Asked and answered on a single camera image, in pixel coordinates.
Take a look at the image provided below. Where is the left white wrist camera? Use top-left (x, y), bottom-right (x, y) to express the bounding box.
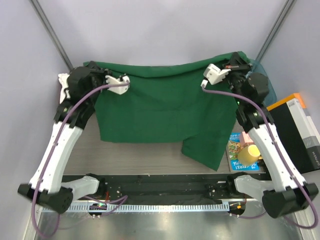
top-left (105, 74), bottom-right (131, 95)

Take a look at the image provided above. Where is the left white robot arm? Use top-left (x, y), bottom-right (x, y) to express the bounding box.
top-left (17, 61), bottom-right (110, 214)

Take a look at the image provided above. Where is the pink block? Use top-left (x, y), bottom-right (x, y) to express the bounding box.
top-left (239, 131), bottom-right (254, 147)

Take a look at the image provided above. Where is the aluminium rail frame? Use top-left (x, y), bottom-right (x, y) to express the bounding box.
top-left (26, 195), bottom-right (315, 240)

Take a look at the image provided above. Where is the teal plastic bin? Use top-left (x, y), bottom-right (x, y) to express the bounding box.
top-left (246, 59), bottom-right (277, 107)

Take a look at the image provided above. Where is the yellow cup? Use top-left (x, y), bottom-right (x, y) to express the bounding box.
top-left (237, 144), bottom-right (261, 166)

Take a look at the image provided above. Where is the colourful picture book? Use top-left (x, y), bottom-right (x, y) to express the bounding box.
top-left (226, 132), bottom-right (260, 172)

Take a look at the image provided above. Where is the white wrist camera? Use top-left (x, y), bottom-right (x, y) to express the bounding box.
top-left (200, 63), bottom-right (231, 87)
top-left (105, 74), bottom-right (131, 95)

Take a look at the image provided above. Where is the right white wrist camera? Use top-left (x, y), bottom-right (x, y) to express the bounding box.
top-left (200, 63), bottom-right (231, 87)

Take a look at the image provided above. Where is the white folded t shirt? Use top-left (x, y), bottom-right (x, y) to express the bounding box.
top-left (58, 73), bottom-right (70, 104)

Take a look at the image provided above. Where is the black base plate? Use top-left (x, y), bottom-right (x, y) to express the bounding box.
top-left (89, 174), bottom-right (248, 205)

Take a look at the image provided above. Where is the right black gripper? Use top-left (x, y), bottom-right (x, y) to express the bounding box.
top-left (220, 51), bottom-right (253, 107)

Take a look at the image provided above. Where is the green polo t shirt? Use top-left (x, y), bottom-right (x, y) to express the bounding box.
top-left (95, 53), bottom-right (237, 170)

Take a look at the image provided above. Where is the black orange file box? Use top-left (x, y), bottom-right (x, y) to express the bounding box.
top-left (267, 93), bottom-right (320, 174)

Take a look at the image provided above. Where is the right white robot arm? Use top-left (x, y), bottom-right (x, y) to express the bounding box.
top-left (223, 52), bottom-right (319, 221)

